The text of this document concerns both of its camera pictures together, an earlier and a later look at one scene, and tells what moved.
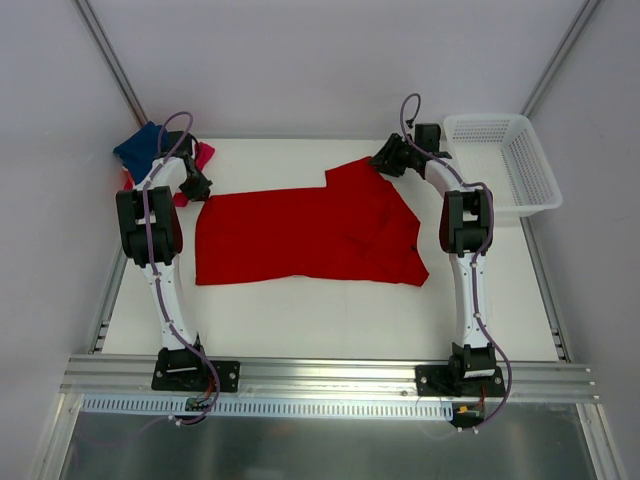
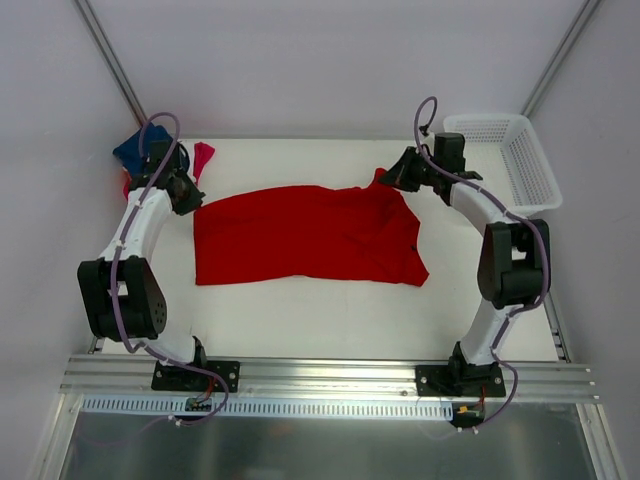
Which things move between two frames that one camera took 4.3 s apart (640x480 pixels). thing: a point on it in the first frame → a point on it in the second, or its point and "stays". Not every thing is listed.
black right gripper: x=388 y=156 → x=405 y=170
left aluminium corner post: x=96 y=31 stays
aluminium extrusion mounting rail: x=129 y=378 stays
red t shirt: x=362 y=225 stays
